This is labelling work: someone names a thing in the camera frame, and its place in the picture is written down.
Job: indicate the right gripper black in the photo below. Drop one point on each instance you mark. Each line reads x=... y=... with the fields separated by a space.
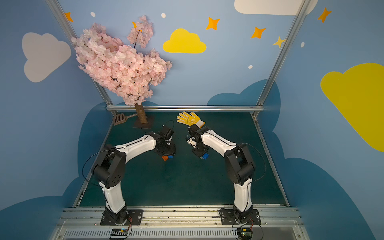
x=199 y=151

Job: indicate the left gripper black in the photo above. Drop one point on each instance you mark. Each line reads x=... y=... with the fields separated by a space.
x=166 y=150

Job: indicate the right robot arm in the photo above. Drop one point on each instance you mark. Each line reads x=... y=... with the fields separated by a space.
x=239 y=162

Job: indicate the yellow dotted work glove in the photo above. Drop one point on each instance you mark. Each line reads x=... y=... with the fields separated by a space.
x=190 y=119

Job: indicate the brown slotted plastic scoop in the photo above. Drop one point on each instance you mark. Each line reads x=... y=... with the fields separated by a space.
x=121 y=118

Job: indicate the pink cherry blossom tree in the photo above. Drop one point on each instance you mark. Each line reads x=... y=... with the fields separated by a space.
x=119 y=67

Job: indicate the right electronics board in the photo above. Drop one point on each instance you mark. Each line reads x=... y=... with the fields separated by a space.
x=244 y=233

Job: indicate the electronics board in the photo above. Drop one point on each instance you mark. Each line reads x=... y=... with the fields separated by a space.
x=119 y=234
x=244 y=233

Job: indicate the left electronics board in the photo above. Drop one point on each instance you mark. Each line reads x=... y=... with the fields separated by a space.
x=119 y=234

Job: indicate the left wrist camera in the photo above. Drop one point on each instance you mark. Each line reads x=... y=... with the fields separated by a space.
x=166 y=132

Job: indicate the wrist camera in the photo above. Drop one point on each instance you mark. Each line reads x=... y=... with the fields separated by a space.
x=190 y=140
x=166 y=132

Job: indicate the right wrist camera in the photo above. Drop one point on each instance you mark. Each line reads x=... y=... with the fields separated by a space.
x=190 y=140

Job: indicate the dark square tree base plate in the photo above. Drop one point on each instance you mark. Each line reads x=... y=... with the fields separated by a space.
x=147 y=125

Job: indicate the aluminium back frame rail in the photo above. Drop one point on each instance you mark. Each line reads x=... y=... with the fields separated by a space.
x=203 y=108

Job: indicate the right aluminium frame post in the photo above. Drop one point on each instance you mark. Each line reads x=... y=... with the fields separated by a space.
x=304 y=9

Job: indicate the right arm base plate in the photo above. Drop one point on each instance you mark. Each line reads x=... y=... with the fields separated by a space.
x=234 y=217

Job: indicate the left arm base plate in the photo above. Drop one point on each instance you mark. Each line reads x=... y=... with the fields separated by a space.
x=135 y=216

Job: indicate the aluminium front rail assembly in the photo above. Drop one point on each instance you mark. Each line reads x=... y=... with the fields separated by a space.
x=201 y=222

